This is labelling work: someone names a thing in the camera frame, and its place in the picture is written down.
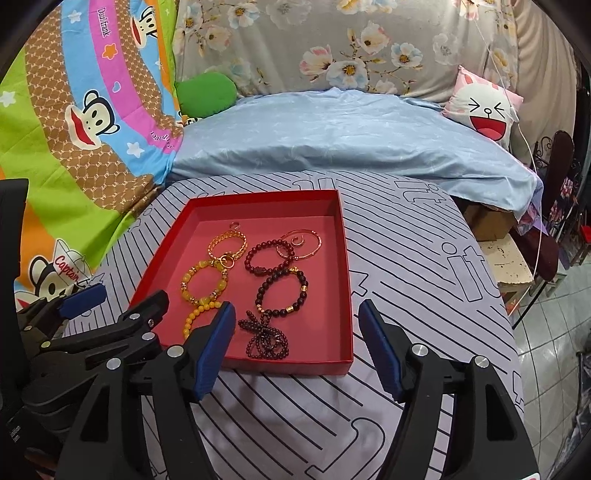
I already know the dark red bead bracelet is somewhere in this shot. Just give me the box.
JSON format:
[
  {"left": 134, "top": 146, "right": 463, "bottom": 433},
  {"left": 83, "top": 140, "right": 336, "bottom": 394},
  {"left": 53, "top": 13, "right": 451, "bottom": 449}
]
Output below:
[{"left": 244, "top": 239, "right": 295, "bottom": 278}]

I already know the red jewelry tray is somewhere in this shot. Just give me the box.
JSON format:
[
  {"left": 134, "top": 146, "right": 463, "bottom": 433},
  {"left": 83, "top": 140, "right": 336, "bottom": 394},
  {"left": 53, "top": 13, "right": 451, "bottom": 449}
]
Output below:
[{"left": 128, "top": 189, "right": 354, "bottom": 377}]

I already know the grey striped cloth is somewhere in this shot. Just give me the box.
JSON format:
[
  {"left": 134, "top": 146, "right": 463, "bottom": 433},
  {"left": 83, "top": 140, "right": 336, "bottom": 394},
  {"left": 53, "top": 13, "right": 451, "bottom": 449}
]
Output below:
[{"left": 60, "top": 171, "right": 527, "bottom": 480}]

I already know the dark red small-bead necklace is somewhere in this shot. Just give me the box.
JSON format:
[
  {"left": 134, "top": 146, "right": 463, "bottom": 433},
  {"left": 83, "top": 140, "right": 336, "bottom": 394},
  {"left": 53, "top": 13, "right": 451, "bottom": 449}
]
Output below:
[{"left": 238, "top": 310, "right": 291, "bottom": 359}]

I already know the dark floral cloth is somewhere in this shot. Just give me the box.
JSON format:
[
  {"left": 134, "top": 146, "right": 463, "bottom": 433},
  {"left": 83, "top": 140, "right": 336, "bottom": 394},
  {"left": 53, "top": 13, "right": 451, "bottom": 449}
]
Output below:
[{"left": 551, "top": 178, "right": 578, "bottom": 241}]

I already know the white pink cartoon cushion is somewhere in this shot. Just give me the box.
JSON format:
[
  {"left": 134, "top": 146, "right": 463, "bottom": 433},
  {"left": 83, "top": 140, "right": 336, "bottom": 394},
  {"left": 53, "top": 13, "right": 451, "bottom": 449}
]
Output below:
[{"left": 443, "top": 65, "right": 525, "bottom": 148}]

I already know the light blue sheet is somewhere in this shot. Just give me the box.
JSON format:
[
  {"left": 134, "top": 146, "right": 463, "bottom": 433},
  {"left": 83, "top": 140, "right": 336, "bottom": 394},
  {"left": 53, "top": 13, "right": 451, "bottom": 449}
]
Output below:
[{"left": 167, "top": 88, "right": 539, "bottom": 222}]

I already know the yellow crystal bracelet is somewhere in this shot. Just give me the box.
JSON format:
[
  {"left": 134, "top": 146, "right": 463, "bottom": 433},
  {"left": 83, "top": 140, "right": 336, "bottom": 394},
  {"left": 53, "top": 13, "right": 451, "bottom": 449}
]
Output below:
[{"left": 181, "top": 259, "right": 230, "bottom": 304}]

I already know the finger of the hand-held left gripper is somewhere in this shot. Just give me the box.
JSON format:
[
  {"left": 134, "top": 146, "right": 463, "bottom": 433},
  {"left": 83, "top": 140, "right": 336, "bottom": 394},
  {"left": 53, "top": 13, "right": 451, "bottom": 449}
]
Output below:
[
  {"left": 39, "top": 290, "right": 171, "bottom": 370},
  {"left": 16, "top": 284, "right": 106, "bottom": 343}
]

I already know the cartoon monkey printed blanket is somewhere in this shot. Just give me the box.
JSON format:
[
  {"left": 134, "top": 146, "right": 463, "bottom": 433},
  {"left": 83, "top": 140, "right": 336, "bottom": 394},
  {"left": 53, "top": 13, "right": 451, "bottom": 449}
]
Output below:
[{"left": 0, "top": 0, "right": 185, "bottom": 315}]

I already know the gold twisted bracelet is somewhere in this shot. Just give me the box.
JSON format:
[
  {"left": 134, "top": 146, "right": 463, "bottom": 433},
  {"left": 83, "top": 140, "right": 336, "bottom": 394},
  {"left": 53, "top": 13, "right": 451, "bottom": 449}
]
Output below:
[{"left": 206, "top": 231, "right": 250, "bottom": 263}]

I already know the cardboard box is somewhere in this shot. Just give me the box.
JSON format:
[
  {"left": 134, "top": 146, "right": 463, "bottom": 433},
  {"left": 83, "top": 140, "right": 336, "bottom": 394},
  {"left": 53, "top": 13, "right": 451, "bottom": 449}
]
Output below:
[{"left": 462, "top": 200, "right": 518, "bottom": 241}]

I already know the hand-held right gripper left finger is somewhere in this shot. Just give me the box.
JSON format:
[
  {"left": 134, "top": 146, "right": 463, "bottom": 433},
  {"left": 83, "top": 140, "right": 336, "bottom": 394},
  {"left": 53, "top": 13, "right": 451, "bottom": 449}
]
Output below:
[{"left": 55, "top": 301, "right": 237, "bottom": 480}]

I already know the black bead bracelet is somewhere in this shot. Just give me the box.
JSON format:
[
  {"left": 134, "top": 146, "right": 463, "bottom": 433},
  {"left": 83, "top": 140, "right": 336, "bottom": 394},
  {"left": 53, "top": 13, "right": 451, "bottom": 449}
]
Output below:
[{"left": 255, "top": 266, "right": 309, "bottom": 318}]

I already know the white cable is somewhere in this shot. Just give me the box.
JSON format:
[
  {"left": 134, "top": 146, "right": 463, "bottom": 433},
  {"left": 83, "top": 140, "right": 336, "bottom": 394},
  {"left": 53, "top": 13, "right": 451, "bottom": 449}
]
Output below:
[{"left": 471, "top": 0, "right": 543, "bottom": 319}]

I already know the green pillow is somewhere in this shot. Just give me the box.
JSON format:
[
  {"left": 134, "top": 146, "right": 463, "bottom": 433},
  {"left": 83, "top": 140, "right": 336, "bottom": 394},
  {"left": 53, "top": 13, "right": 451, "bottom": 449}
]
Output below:
[{"left": 175, "top": 73, "right": 237, "bottom": 117}]

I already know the rose gold bangle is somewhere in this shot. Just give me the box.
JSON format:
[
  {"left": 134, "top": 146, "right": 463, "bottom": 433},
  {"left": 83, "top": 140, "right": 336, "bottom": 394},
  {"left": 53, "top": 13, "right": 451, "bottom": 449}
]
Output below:
[{"left": 276, "top": 228, "right": 324, "bottom": 260}]

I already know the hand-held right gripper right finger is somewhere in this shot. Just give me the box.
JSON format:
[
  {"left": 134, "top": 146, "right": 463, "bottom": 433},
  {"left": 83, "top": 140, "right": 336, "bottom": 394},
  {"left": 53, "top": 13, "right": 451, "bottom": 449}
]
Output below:
[{"left": 359, "top": 298, "right": 539, "bottom": 480}]

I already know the yellow bead bracelet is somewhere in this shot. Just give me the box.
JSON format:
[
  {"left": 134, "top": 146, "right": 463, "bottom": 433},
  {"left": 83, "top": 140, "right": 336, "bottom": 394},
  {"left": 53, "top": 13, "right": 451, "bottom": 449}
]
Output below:
[{"left": 184, "top": 301, "right": 223, "bottom": 343}]

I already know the white stool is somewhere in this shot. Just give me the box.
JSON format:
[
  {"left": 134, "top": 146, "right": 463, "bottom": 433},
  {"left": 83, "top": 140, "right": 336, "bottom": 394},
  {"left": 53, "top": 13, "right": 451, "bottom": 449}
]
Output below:
[{"left": 478, "top": 233, "right": 536, "bottom": 305}]

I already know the grey floral cloth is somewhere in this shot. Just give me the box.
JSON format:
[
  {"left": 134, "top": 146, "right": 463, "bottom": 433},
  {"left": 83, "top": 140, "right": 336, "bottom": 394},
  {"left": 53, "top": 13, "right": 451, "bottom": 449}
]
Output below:
[{"left": 173, "top": 0, "right": 578, "bottom": 167}]

